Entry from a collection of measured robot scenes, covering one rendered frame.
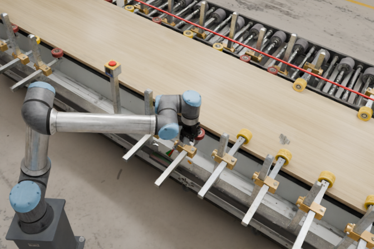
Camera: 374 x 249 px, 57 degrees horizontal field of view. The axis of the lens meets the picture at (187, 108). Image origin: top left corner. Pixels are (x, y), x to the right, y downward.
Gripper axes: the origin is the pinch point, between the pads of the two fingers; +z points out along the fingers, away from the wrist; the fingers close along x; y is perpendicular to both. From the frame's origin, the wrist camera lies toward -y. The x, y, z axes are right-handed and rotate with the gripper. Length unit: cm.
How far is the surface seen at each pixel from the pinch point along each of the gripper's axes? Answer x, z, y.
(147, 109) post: 6.0, -2.0, -29.9
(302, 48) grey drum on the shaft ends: 156, 18, 16
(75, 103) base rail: 4, 31, -94
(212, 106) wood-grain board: 43.3, 10.5, -5.9
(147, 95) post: 6.1, -13.5, -30.1
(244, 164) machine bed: 27.8, 28.6, 29.1
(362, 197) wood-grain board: 34, 11, 93
